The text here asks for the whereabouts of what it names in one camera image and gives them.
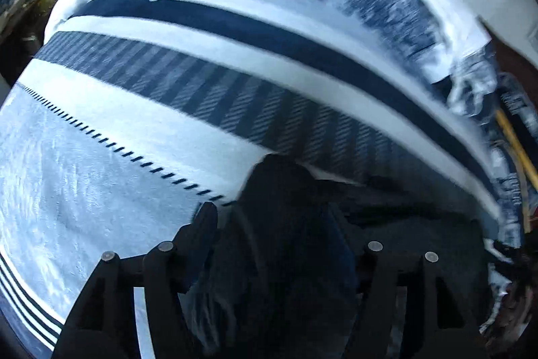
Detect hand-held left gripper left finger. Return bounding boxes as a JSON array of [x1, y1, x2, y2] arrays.
[[52, 203, 219, 359]]

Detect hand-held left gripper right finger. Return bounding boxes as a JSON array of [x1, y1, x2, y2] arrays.
[[336, 241, 490, 359]]

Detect black garment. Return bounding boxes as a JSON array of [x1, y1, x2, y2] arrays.
[[193, 153, 492, 359]]

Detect blue white striped blanket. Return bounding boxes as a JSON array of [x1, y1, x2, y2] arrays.
[[0, 0, 511, 355]]

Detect navy patterned quilt yellow trim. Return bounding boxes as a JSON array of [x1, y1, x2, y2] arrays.
[[258, 0, 538, 338]]

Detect dark clutter pile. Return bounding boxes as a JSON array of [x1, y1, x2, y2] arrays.
[[0, 0, 53, 91]]

